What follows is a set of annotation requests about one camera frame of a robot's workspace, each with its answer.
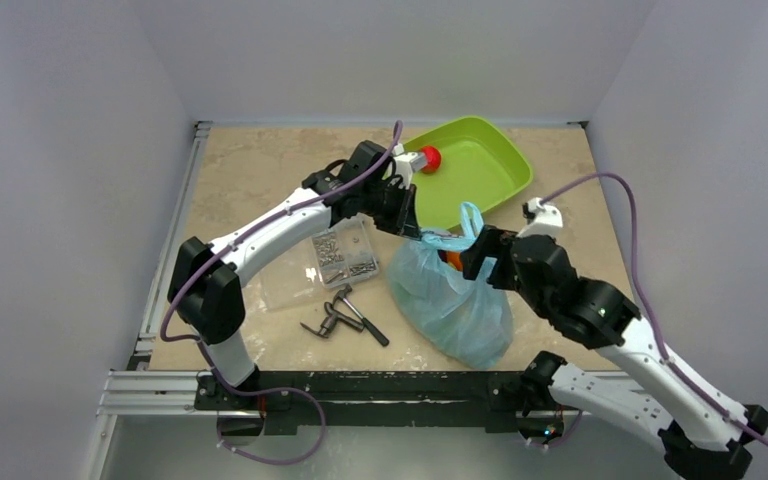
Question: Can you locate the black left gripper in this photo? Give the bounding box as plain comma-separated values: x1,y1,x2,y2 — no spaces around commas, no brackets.
360,180,421,240

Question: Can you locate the light blue plastic bag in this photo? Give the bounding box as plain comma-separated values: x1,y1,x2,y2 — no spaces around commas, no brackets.
386,202,514,370

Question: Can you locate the yellow fake fruit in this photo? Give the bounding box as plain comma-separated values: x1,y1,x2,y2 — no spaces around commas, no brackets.
438,250,463,272

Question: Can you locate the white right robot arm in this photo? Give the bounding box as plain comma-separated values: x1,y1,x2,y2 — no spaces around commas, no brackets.
460,226,768,479

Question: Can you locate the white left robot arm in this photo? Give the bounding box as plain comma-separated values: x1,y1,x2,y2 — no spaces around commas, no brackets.
163,140,428,409

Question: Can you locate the red fake fruit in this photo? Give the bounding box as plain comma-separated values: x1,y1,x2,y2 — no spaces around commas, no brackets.
420,146,442,174

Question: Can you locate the clear plastic screw box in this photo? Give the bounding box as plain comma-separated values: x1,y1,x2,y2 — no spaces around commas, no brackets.
259,216,380,311

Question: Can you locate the green plastic tray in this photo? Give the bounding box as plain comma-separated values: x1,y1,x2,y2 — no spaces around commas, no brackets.
403,116,533,230

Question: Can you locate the black metal clamp tool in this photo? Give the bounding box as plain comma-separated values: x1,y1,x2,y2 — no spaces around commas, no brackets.
300,302,365,339

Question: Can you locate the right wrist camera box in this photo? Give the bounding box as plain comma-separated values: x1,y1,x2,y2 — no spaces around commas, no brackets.
517,197,564,239

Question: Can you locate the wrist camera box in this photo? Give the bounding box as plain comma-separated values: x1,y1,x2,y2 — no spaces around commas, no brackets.
392,143,428,181
517,197,564,239

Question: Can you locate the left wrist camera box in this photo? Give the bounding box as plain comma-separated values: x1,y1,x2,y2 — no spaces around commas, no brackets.
392,143,428,181

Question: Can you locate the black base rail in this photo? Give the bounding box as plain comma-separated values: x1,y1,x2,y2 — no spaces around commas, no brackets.
194,371,577,443

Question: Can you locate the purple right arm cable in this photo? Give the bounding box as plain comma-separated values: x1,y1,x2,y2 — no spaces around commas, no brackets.
536,172,768,468

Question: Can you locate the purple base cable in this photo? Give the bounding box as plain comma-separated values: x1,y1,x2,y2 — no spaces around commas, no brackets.
215,385,330,466

